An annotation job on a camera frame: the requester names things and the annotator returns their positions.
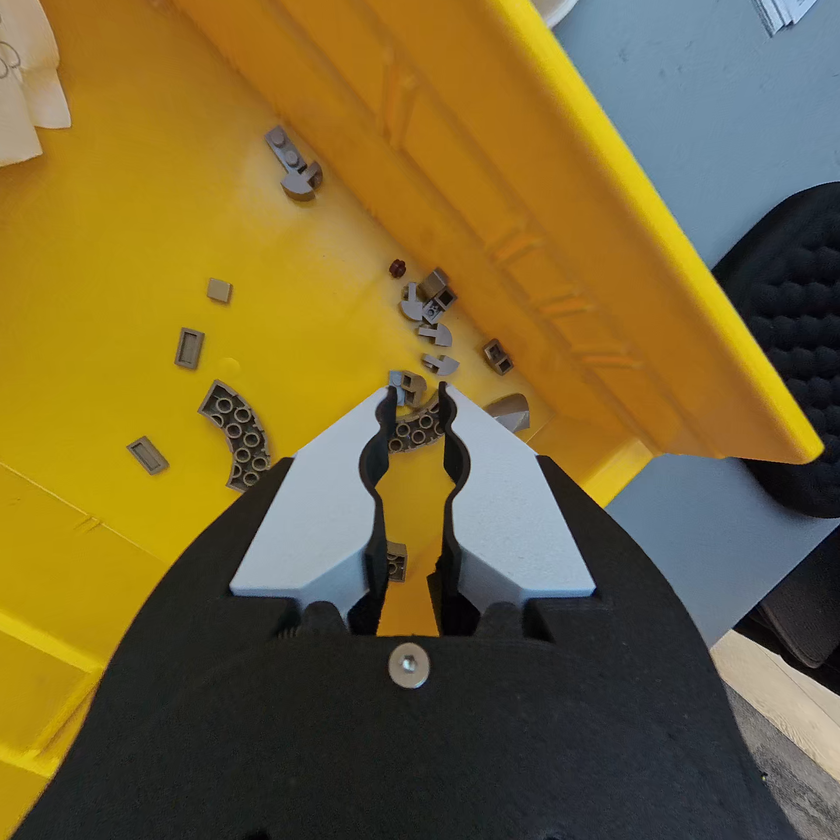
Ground yellow plastic bin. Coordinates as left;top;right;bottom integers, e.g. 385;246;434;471
0;0;824;815

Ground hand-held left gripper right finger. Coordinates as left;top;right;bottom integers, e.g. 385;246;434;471
427;382;598;621

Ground black padded wrist rest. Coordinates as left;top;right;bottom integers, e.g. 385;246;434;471
712;182;840;519

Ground smooth dark tan curved slope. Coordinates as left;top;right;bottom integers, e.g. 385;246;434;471
482;392;531;433

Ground dark tan curved arch brick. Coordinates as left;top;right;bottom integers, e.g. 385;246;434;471
197;378;271;493
387;394;442;455

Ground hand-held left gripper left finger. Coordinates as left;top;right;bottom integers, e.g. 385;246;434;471
230;384;398;621

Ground dark chair part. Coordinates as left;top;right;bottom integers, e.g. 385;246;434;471
751;538;840;670

